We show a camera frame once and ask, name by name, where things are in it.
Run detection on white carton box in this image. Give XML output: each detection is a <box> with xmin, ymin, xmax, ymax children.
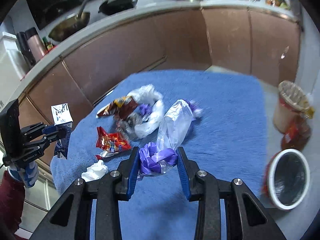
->
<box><xmin>50</xmin><ymin>102</ymin><xmax>74</xmax><ymax>159</ymax></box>

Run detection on white tissue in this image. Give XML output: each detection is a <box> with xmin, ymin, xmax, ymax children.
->
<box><xmin>81</xmin><ymin>160</ymin><xmax>108</xmax><ymax>182</ymax></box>

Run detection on red snack wrapper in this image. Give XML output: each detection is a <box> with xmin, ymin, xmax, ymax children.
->
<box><xmin>96</xmin><ymin>127</ymin><xmax>131</xmax><ymax>160</ymax></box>

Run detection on brown snack wrapper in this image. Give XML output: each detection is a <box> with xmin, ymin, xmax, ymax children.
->
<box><xmin>96</xmin><ymin>96</ymin><xmax>139</xmax><ymax>120</ymax></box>

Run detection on clear plastic bag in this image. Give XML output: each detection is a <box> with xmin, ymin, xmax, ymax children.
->
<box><xmin>156</xmin><ymin>99</ymin><xmax>194</xmax><ymax>150</ymax></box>

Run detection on white plastic bag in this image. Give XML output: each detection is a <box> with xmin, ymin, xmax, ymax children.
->
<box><xmin>127</xmin><ymin>84</ymin><xmax>164</xmax><ymax>139</ymax></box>

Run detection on maroon sleeve forearm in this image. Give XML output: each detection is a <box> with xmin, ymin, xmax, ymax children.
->
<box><xmin>1</xmin><ymin>171</ymin><xmax>25</xmax><ymax>234</ymax></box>

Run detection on black-lined red trash bin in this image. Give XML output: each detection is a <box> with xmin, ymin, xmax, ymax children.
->
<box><xmin>260</xmin><ymin>148</ymin><xmax>310</xmax><ymax>211</ymax></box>

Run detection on beige red trash bin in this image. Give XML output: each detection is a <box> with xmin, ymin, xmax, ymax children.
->
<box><xmin>273</xmin><ymin>80</ymin><xmax>310</xmax><ymax>134</ymax></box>

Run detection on brown kitchen cabinets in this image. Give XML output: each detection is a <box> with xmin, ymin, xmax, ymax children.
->
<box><xmin>18</xmin><ymin>5</ymin><xmax>300</xmax><ymax>126</ymax></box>

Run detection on blue white gloved left hand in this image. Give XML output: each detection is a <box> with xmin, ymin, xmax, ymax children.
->
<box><xmin>8</xmin><ymin>161</ymin><xmax>39</xmax><ymax>188</ymax></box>

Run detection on amber oil bottle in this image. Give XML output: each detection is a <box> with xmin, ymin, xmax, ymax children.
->
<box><xmin>281</xmin><ymin>107</ymin><xmax>315</xmax><ymax>151</ymax></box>

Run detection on pink thermos bottle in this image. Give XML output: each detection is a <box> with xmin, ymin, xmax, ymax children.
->
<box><xmin>25</xmin><ymin>27</ymin><xmax>47</xmax><ymax>62</ymax></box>

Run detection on brass wok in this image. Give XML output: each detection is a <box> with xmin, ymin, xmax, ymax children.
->
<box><xmin>48</xmin><ymin>0</ymin><xmax>91</xmax><ymax>42</ymax></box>

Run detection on black wok with lid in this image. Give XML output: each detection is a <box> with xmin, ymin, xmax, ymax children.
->
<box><xmin>98</xmin><ymin>0</ymin><xmax>138</xmax><ymax>16</ymax></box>

